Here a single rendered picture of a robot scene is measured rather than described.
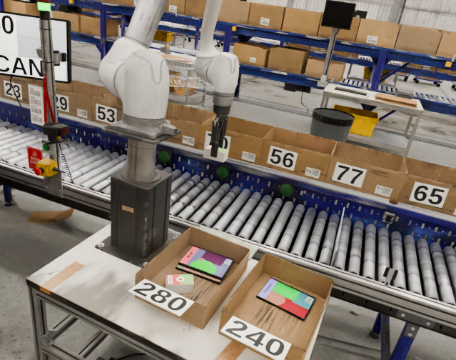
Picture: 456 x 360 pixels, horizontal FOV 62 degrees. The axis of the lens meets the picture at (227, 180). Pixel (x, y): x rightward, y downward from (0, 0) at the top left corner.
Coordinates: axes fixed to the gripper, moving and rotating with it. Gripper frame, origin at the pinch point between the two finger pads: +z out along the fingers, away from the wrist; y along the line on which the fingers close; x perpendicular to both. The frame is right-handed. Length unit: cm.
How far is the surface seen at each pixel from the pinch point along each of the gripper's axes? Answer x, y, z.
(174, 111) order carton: 62, 79, 13
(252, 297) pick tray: -36, -43, 37
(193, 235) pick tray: -3.3, -25.3, 31.4
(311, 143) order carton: -34, 79, 12
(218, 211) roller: -1.3, 9.9, 37.8
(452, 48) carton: -160, 502, -40
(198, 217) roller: 5.2, -0.8, 37.9
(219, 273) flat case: -21, -40, 34
